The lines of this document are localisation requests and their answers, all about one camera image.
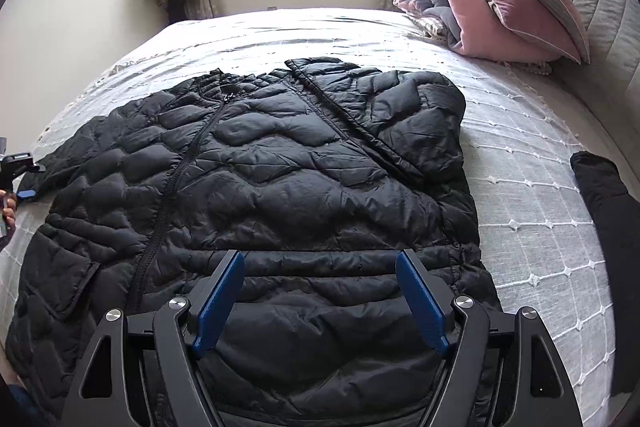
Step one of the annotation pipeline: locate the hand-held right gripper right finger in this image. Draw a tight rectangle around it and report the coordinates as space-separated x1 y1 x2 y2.
395 251 583 427

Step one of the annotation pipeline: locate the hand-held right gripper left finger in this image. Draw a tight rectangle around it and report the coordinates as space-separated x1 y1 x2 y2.
60 251 246 427

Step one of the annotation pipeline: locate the black puffer jacket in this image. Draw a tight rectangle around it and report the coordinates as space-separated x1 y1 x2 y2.
5 57 503 427

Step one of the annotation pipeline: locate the person's left hand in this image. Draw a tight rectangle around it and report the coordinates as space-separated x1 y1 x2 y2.
0 189 18 239

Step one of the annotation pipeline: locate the grey quilted bedspread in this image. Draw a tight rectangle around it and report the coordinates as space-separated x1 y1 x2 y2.
0 7 618 427

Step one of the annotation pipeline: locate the black cloth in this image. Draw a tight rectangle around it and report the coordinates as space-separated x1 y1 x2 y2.
570 151 640 398

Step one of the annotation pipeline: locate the folded pink grey quilt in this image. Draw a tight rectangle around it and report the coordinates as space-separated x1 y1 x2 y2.
394 0 561 75

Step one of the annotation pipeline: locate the grey padded headboard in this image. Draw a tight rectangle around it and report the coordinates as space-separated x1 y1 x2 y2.
520 0 640 168

